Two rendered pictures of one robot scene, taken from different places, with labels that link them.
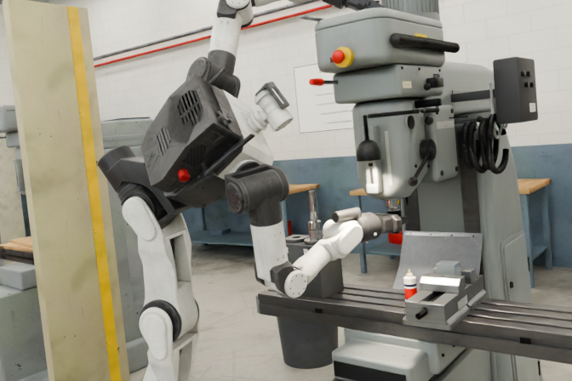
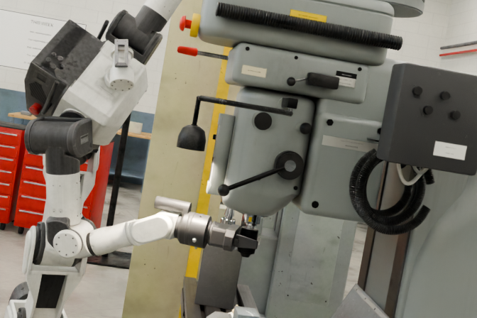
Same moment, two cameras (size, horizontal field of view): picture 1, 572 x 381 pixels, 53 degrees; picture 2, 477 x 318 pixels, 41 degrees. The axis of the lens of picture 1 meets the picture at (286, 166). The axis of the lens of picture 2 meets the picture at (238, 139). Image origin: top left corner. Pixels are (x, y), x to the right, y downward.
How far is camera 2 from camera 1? 161 cm
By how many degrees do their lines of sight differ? 45
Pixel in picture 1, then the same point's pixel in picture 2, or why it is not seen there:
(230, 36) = not seen: outside the picture
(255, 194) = (37, 137)
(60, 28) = not seen: outside the picture
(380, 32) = (212, 0)
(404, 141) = (245, 142)
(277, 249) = (55, 201)
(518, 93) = (395, 118)
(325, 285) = (203, 290)
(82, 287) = not seen: hidden behind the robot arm
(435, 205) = (379, 262)
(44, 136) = (179, 81)
